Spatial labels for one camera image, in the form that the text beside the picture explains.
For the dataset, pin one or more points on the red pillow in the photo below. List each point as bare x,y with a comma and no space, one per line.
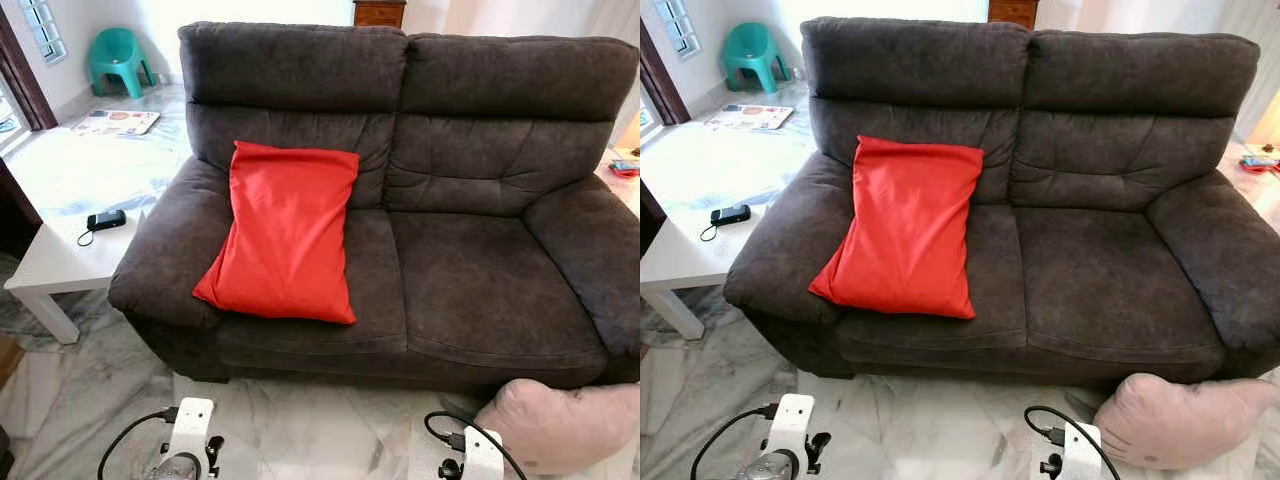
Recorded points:
285,235
905,230

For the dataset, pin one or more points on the dark grey fabric sofa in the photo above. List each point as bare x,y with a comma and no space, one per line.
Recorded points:
1100,260
480,260

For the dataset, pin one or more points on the printed floor mat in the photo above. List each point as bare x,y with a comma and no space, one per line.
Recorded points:
748,116
115,122

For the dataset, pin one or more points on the white low table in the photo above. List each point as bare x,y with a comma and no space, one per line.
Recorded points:
680,260
60,260

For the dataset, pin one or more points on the blue and red tray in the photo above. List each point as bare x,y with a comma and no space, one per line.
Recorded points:
625,168
1258,162

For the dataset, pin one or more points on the green plastic chair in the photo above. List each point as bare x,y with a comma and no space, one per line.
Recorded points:
118,55
752,50

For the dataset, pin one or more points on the louvred glass window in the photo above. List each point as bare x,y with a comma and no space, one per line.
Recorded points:
678,28
42,30

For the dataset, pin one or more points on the brown wooden cabinet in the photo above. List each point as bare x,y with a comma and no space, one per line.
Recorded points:
380,13
1013,12

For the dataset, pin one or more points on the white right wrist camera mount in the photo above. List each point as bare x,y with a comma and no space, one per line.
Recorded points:
482,455
1082,450

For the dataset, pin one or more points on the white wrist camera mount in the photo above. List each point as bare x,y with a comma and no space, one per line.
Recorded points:
793,415
1082,450
192,420
482,455

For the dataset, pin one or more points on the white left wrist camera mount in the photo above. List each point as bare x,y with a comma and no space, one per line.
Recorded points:
192,420
793,415

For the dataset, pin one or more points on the dark wooden door frame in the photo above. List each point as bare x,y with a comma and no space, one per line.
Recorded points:
660,85
25,85

